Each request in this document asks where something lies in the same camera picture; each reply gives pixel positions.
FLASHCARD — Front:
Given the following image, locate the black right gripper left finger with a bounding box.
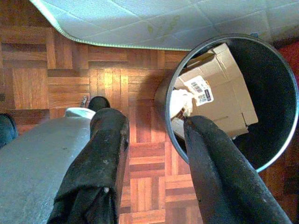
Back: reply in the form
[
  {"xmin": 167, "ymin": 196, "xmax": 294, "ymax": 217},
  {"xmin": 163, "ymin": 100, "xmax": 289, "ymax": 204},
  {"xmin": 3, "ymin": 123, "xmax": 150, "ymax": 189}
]
[{"xmin": 48, "ymin": 107, "xmax": 130, "ymax": 224}]

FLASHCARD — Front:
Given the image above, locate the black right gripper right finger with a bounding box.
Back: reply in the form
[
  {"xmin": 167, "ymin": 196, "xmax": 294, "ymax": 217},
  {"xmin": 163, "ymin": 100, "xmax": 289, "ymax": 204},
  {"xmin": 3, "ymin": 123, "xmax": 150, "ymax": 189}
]
[{"xmin": 183, "ymin": 115, "xmax": 292, "ymax": 224}]

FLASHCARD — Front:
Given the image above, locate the black robot right foot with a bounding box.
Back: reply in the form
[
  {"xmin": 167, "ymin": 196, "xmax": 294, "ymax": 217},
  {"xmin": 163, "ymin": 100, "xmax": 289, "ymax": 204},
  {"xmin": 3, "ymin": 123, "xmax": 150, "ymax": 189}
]
[{"xmin": 88, "ymin": 95, "xmax": 111, "ymax": 110}]

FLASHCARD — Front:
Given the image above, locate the black robot foot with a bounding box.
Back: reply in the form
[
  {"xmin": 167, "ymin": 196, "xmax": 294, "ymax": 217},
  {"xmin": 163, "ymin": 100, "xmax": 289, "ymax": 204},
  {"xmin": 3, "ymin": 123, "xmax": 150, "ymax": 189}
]
[
  {"xmin": 0, "ymin": 113, "xmax": 19, "ymax": 149},
  {"xmin": 88, "ymin": 95, "xmax": 111, "ymax": 110}
]

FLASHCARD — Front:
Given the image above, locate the cardboard box with label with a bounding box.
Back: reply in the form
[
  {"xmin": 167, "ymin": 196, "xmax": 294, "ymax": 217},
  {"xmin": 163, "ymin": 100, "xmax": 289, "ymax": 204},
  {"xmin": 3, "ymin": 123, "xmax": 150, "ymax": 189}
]
[{"xmin": 172, "ymin": 42, "xmax": 259, "ymax": 140}]

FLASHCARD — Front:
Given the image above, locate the white crumpled paper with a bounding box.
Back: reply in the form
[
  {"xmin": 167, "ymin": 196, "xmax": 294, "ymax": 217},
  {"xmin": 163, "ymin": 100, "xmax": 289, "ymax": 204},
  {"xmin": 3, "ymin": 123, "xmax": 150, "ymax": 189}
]
[{"xmin": 170, "ymin": 88, "xmax": 194, "ymax": 122}]

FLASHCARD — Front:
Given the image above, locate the black robot left foot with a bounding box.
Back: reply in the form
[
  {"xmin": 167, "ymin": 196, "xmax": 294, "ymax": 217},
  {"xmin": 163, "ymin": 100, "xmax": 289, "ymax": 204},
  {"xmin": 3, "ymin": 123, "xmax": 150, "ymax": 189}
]
[{"xmin": 0, "ymin": 113, "xmax": 19, "ymax": 149}]

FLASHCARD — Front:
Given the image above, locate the black round trash bin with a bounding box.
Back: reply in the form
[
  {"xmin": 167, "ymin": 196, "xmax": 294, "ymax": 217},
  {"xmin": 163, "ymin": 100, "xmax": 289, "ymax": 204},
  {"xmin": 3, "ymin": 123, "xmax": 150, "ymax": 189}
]
[{"xmin": 154, "ymin": 34, "xmax": 299, "ymax": 173}]

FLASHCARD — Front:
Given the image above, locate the red fabric bundle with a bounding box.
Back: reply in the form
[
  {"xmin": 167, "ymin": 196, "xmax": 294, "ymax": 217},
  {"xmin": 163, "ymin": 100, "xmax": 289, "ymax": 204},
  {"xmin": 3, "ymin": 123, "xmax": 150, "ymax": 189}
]
[{"xmin": 273, "ymin": 39, "xmax": 299, "ymax": 77}]

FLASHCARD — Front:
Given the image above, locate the white quilted mattress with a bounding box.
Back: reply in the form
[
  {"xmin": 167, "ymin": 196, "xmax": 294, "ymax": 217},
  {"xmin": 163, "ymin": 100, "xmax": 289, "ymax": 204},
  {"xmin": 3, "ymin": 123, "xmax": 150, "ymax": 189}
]
[{"xmin": 29, "ymin": 0, "xmax": 299, "ymax": 52}]

